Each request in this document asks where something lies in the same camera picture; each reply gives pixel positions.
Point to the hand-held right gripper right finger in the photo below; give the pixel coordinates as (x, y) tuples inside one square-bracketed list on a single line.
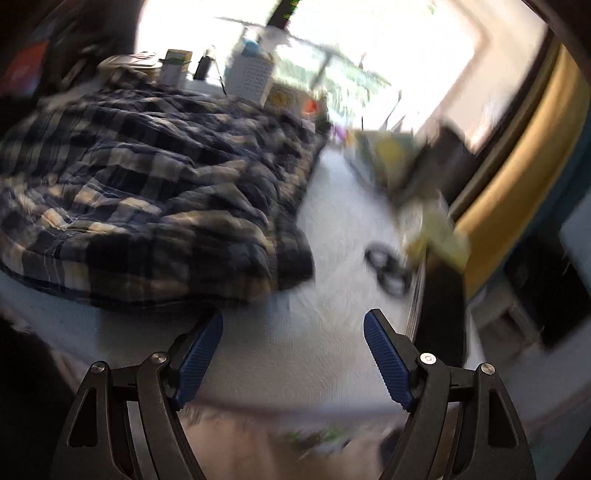
[(388, 364)]

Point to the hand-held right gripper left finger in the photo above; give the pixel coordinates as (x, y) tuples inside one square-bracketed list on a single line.
[(198, 362)]

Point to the plaid flannel shirt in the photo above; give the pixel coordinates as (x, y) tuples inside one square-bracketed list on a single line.
[(138, 184)]

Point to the dark looped object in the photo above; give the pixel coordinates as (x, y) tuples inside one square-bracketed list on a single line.
[(388, 273)]

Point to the yellow green blurred object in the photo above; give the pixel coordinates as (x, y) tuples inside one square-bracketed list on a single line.
[(415, 198)]

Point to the white perforated basket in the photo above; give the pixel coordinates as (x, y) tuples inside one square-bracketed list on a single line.
[(249, 76)]

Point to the dark bottle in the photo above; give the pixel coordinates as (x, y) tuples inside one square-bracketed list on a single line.
[(203, 67)]

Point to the white green drink carton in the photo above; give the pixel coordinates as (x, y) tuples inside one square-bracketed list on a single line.
[(176, 64)]

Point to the beige lidded food container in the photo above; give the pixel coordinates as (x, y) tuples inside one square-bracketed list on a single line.
[(131, 64)]

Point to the tablet with red screen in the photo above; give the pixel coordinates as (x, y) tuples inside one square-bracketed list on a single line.
[(23, 64)]

